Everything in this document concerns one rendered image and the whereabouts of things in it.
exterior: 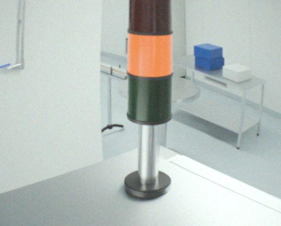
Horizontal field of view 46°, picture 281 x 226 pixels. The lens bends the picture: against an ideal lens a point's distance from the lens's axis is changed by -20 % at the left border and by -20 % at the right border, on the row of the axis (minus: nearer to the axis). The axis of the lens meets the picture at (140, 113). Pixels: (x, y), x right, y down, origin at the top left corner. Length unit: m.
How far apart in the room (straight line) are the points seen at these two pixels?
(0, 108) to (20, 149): 0.29
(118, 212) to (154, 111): 0.13
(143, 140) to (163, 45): 0.11
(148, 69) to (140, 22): 0.05
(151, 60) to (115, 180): 0.18
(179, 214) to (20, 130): 1.62
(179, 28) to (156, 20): 7.08
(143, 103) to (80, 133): 1.80
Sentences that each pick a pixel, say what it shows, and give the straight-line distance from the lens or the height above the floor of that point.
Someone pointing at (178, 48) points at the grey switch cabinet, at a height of 0.70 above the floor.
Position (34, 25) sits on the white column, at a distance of 1.89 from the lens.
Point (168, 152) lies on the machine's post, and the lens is 0.59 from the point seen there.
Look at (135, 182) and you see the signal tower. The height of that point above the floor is 2.11.
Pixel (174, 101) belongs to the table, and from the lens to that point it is 4.14.
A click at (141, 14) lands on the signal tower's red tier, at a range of 0.40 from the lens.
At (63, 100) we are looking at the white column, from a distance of 2.09.
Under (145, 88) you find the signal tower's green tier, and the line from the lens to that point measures 0.42.
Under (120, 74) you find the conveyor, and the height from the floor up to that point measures 0.93.
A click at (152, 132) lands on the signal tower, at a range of 0.45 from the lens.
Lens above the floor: 2.38
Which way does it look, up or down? 22 degrees down
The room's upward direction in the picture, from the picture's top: straight up
